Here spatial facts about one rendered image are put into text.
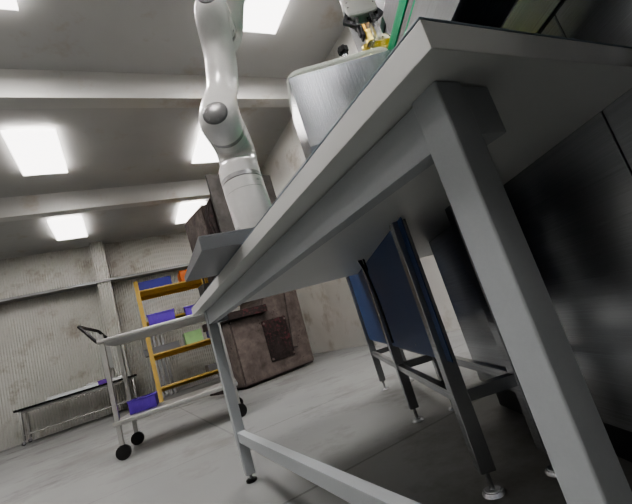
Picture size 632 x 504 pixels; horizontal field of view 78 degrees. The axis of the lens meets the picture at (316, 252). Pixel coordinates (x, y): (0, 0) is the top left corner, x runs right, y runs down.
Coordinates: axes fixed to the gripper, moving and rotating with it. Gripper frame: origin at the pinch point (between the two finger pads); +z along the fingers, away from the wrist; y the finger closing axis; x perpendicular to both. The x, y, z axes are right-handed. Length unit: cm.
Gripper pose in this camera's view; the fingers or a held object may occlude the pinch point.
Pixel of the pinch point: (368, 31)
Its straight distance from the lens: 142.0
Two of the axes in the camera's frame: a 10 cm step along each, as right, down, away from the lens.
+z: 2.9, 9.4, -1.8
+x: 0.0, -1.9, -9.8
